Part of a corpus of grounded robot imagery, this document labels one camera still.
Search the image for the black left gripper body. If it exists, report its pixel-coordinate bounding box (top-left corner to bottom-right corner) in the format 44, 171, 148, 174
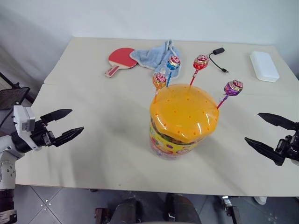
30, 119, 57, 149

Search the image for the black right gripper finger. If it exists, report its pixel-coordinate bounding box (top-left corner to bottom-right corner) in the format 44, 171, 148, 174
257, 112, 299, 131
244, 137, 285, 167

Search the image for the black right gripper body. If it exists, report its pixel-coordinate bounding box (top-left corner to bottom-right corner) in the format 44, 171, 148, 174
274, 129, 299, 162

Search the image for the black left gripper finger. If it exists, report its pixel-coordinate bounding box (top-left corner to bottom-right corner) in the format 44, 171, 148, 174
54, 126, 85, 147
40, 108, 73, 127

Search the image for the purple wrapped lollipop pink stick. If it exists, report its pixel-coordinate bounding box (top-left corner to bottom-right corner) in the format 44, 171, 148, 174
216, 79, 244, 110

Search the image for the lollipop jar with orange lid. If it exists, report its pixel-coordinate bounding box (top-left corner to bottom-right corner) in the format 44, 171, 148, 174
149, 83, 221, 160

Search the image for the red wrapped lollipop red stick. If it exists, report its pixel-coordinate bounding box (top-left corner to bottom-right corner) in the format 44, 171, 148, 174
189, 54, 210, 87

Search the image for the orange wrapped lollipop yellow stick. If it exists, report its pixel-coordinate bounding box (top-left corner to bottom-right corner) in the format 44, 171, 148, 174
152, 72, 167, 103

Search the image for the blue wrapped lollipop blue stick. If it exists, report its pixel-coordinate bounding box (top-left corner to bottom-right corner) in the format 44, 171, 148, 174
165, 55, 181, 88

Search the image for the white shoe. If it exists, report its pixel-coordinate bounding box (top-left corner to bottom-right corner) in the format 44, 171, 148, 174
253, 196, 268, 206

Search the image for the white plastic lidded box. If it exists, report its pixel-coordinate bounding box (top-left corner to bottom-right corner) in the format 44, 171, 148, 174
249, 51, 280, 83

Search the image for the table leg with caster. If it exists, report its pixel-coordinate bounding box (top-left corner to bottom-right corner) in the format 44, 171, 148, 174
221, 195, 241, 224

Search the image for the red table tennis paddle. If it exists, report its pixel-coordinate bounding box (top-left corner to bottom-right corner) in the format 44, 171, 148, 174
104, 47, 137, 78

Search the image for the dark red table leg base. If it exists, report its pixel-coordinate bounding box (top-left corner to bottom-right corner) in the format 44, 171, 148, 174
94, 207, 110, 224

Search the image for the dark rounded shape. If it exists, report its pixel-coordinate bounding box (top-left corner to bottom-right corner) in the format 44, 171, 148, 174
109, 197, 143, 224
165, 193, 201, 224

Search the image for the light blue towel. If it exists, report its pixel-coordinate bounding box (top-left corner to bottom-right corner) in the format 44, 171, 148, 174
129, 39, 182, 79

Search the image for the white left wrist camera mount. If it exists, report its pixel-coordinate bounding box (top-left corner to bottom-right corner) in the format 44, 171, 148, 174
13, 105, 39, 152

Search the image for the black metal stand frame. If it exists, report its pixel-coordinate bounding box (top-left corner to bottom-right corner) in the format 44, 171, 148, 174
0, 71, 34, 104

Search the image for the black adapter with cable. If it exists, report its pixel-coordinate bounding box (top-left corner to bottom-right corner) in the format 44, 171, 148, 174
208, 47, 229, 74

